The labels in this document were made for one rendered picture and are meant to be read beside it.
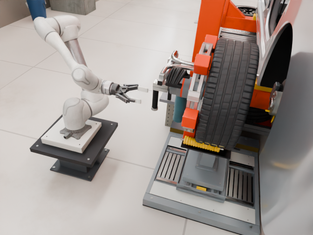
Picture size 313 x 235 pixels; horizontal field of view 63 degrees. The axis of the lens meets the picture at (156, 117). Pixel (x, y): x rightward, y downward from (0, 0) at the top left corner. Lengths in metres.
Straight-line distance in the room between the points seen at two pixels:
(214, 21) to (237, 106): 0.81
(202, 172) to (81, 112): 1.00
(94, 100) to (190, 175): 0.92
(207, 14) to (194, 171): 1.13
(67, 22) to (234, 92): 1.26
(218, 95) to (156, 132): 1.34
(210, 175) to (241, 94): 0.82
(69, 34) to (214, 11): 1.03
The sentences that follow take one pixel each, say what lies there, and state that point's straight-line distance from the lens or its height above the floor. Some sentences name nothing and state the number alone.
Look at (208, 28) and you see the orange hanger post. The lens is 1.99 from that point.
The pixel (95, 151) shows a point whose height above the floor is 0.30.
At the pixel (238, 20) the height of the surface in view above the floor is 0.64.
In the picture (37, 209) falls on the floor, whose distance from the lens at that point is 2.13.
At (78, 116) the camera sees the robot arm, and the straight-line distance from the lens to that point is 1.95.
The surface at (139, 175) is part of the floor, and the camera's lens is 2.19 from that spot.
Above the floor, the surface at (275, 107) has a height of 0.87.
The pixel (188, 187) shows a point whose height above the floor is 0.16.
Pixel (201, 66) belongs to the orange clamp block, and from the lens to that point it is 1.34.
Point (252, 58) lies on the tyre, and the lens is 1.44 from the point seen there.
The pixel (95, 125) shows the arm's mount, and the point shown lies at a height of 0.34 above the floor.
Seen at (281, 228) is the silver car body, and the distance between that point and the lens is 1.05.
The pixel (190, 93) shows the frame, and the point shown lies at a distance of 1.39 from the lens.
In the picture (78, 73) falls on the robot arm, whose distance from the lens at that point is 1.49.
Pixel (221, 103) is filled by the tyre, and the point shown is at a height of 0.97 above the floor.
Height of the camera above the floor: 1.70
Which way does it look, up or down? 38 degrees down
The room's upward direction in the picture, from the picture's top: 5 degrees clockwise
